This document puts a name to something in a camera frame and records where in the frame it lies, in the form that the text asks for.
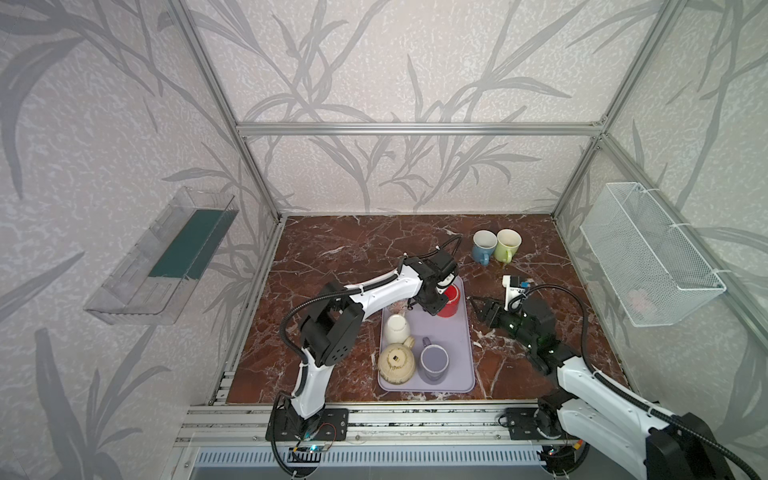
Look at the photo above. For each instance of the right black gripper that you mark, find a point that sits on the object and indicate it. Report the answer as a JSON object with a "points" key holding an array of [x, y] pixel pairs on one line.
{"points": [[495, 312]]}

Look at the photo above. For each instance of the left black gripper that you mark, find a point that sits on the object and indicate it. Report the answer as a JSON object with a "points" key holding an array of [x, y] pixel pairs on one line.
{"points": [[432, 300]]}

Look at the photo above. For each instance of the red mug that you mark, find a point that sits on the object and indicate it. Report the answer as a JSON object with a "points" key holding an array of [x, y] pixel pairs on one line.
{"points": [[453, 296]]}

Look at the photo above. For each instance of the blue mug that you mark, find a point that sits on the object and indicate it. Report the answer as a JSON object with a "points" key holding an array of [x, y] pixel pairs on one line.
{"points": [[484, 245]]}

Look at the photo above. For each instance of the lavender mug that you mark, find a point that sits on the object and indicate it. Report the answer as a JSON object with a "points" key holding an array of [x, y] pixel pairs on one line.
{"points": [[434, 362]]}

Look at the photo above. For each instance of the light green mug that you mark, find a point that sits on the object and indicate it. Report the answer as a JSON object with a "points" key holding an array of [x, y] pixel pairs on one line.
{"points": [[508, 243]]}

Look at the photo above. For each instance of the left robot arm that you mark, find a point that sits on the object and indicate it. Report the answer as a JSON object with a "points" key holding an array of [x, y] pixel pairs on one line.
{"points": [[323, 330]]}

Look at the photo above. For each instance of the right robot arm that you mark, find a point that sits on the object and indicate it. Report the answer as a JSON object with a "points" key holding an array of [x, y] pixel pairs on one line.
{"points": [[646, 440]]}

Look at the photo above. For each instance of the white mug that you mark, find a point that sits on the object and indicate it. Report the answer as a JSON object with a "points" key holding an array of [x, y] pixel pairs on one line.
{"points": [[396, 329]]}

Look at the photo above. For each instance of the beige stoneware mug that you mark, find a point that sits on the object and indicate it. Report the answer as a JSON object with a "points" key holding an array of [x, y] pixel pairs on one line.
{"points": [[396, 362]]}

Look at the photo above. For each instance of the lavender plastic tray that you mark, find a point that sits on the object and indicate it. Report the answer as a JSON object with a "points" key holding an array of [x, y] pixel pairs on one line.
{"points": [[453, 335]]}

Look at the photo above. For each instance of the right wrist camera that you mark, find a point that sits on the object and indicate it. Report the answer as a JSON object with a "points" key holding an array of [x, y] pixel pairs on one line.
{"points": [[516, 288]]}

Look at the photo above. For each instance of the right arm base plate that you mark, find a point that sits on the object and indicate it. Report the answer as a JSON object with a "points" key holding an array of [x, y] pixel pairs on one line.
{"points": [[534, 423]]}

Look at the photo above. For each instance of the white wire mesh basket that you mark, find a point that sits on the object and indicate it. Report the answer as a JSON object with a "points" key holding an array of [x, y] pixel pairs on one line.
{"points": [[656, 272]]}

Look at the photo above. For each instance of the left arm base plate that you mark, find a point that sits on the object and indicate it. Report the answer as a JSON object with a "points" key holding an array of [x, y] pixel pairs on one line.
{"points": [[330, 424]]}

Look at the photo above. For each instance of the aluminium cage frame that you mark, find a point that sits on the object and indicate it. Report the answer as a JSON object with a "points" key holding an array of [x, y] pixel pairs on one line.
{"points": [[736, 298]]}

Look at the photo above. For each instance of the aluminium front rail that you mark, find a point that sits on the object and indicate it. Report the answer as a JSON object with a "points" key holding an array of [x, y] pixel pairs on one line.
{"points": [[410, 423]]}

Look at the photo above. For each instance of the clear plastic wall bin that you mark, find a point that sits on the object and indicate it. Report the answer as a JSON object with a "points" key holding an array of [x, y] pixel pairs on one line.
{"points": [[157, 277]]}

